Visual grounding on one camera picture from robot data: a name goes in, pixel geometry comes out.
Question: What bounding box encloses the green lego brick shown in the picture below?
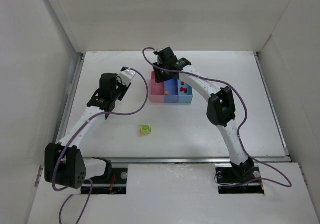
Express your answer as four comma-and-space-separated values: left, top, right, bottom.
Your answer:
140, 125, 152, 135

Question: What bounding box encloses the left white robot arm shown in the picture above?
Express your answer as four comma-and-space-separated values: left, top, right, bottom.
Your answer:
44, 69, 136, 189

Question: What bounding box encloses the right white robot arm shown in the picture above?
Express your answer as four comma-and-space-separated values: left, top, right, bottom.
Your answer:
152, 47, 254, 183

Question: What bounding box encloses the pink container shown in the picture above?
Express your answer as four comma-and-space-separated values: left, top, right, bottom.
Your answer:
150, 71, 165, 103

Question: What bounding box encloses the dark blue container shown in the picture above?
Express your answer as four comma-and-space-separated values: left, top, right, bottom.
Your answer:
164, 78, 179, 103

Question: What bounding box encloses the light blue container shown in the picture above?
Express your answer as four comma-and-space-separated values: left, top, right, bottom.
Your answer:
177, 80, 193, 104

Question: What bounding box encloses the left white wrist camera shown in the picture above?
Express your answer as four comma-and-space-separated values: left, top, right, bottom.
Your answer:
116, 67, 136, 87

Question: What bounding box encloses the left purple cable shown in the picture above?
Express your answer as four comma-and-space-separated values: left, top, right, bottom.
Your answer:
51, 68, 149, 224

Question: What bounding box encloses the purple cable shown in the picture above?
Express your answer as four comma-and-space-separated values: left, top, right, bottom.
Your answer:
142, 46, 293, 188
51, 68, 149, 224

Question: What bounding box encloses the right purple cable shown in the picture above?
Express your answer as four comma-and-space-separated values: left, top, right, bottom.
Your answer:
142, 46, 293, 188

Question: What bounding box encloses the aluminium front rail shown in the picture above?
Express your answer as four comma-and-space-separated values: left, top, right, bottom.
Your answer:
53, 155, 292, 164

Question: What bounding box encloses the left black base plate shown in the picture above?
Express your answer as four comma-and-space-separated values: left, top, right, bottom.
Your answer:
91, 165, 128, 195

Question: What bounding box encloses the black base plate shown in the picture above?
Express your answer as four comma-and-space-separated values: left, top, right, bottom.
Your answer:
214, 166, 265, 194
91, 165, 128, 195

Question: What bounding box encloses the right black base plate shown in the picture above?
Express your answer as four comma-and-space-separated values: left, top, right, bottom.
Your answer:
214, 166, 265, 194

